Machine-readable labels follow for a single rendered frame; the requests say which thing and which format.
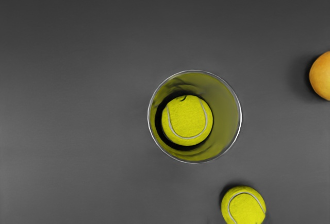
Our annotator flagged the yellow tennis ball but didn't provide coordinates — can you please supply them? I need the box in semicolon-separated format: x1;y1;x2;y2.
221;185;267;224
161;94;214;147

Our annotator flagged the clear glass cup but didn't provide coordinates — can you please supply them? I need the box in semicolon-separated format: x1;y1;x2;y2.
147;70;243;164

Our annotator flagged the orange fruit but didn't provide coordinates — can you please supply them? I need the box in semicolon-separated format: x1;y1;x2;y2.
309;51;330;101

